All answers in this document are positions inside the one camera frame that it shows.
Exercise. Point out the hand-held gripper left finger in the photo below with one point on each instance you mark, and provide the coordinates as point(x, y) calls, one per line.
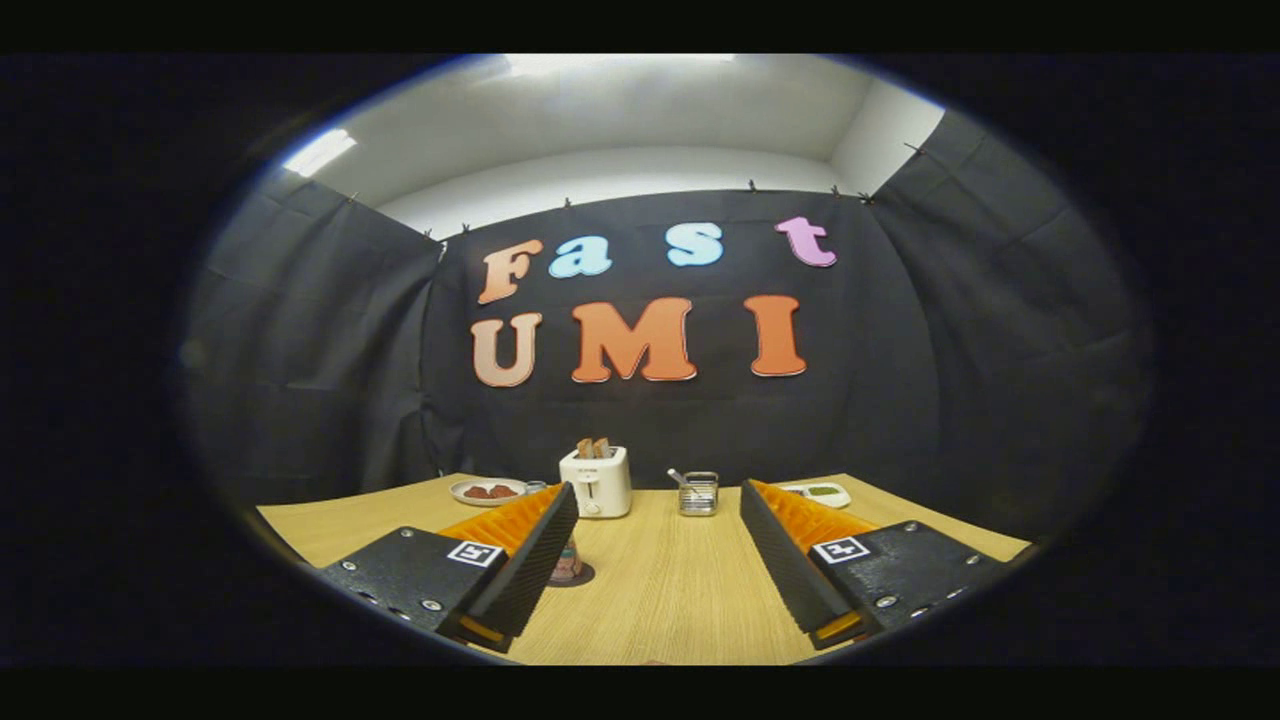
point(520, 572)

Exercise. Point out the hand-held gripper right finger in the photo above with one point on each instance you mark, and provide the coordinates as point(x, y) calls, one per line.
point(785, 572)

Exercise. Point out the silver juice bottle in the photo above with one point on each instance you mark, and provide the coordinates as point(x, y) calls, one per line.
point(567, 562)

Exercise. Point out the brown round coaster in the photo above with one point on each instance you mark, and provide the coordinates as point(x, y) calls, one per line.
point(585, 577)

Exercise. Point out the white plate with green food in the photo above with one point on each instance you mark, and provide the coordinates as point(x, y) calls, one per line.
point(825, 492)

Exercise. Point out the wooden table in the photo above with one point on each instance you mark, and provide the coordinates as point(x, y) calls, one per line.
point(680, 590)

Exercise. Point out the white toaster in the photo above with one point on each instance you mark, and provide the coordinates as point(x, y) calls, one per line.
point(597, 485)

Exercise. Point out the toast slices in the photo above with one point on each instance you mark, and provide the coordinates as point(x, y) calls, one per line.
point(594, 448)

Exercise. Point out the narrow ceiling light panel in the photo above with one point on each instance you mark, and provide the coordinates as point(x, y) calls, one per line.
point(320, 152)

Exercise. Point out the wide ceiling light panel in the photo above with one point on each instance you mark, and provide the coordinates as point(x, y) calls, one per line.
point(620, 63)

